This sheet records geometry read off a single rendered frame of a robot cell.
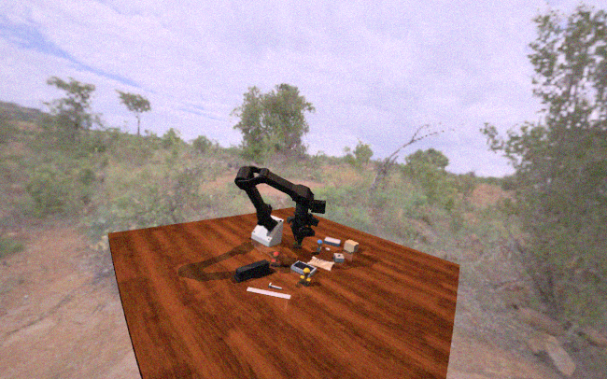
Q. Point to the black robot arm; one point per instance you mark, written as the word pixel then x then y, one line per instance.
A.
pixel 299 193

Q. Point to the pale pink flat bar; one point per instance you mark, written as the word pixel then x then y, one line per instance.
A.
pixel 270 293

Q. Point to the peach paper card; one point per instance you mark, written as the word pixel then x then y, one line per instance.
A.
pixel 320 263

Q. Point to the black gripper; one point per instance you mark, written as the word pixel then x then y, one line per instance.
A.
pixel 298 226

